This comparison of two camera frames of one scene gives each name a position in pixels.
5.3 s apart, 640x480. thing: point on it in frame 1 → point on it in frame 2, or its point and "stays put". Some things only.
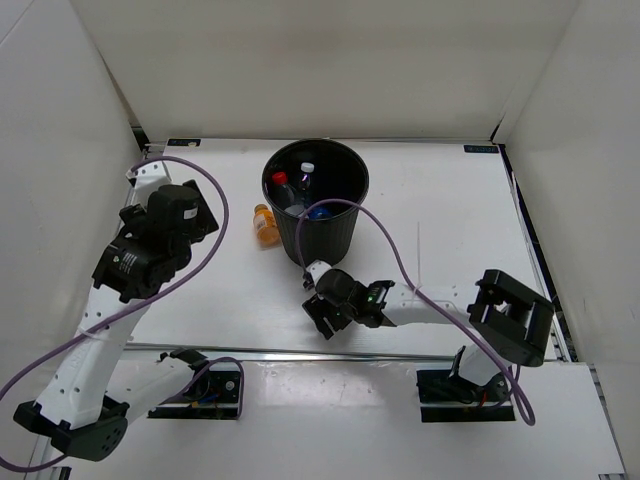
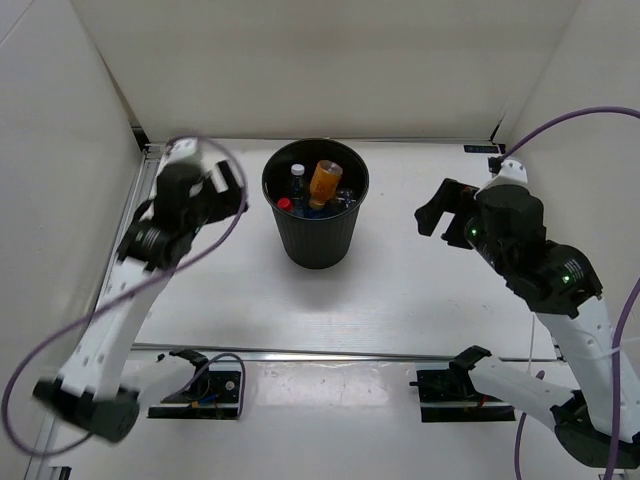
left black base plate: [216, 397] stays put
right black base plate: [442, 399] stays put
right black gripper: [317, 309] → [452, 197]
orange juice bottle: [266, 227] → [325, 180]
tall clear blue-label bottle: [305, 177] → [298, 192]
